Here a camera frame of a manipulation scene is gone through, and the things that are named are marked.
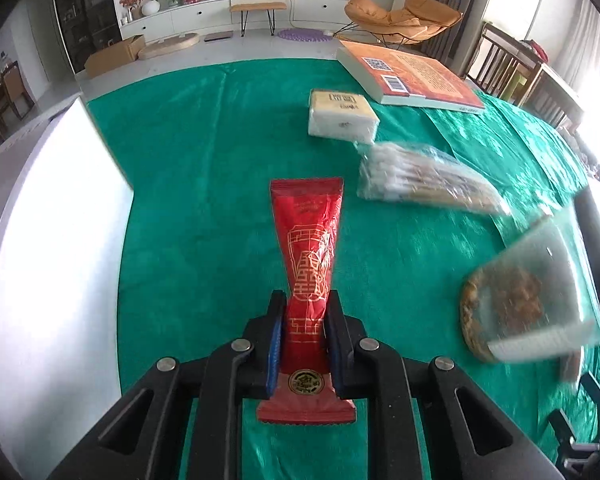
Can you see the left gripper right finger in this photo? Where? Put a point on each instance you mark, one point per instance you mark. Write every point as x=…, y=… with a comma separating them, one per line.
x=425, y=417

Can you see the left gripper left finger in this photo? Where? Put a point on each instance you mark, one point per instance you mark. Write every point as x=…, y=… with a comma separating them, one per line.
x=184, y=417

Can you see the bag of wooden sticks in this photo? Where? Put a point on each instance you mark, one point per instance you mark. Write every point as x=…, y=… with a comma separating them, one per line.
x=419, y=173

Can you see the red packet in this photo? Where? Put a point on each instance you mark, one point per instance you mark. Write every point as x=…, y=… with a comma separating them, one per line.
x=306, y=216

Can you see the clear jar black lid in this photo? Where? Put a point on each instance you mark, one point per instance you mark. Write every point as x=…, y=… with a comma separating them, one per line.
x=540, y=297

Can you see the white cardboard box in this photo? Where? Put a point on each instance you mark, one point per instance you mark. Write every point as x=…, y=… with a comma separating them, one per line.
x=64, y=209

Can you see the green satin tablecloth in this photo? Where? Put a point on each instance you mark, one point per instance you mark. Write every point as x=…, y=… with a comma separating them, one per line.
x=201, y=147

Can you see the white tissue pack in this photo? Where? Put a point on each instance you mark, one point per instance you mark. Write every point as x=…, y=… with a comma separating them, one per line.
x=342, y=116

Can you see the orange book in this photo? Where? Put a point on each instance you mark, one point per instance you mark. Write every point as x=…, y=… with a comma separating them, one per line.
x=393, y=77

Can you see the wooden crib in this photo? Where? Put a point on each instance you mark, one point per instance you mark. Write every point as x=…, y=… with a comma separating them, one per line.
x=513, y=71

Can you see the brown cardboard box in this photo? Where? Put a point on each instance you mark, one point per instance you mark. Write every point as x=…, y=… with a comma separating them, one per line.
x=119, y=54

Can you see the orange lounge chair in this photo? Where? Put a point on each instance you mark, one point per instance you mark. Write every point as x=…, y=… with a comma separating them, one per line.
x=414, y=23

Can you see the red flower vase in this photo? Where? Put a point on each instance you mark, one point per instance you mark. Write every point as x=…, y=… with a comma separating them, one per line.
x=133, y=9

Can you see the white tv cabinet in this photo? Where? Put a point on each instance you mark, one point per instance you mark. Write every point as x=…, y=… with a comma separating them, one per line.
x=210, y=16

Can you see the small wooden bench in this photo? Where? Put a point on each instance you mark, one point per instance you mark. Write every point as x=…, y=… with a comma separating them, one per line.
x=269, y=7

